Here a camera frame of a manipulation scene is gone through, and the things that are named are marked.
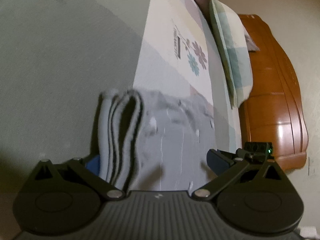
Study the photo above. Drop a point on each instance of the wooden headboard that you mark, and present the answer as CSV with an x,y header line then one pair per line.
x,y
275,92

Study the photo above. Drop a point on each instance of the patchwork bed sheet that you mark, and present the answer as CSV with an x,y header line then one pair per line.
x,y
170,67

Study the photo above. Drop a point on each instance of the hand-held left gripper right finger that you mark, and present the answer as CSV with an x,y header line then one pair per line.
x,y
217,161

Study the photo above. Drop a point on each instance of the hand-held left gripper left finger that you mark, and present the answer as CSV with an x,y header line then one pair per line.
x,y
93,163

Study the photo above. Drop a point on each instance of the grey printed pants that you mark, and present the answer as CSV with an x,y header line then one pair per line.
x,y
170,135

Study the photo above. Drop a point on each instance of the checked pillow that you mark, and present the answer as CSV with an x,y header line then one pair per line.
x,y
232,55

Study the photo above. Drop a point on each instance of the grey floral pillow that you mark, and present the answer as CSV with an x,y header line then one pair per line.
x,y
251,42

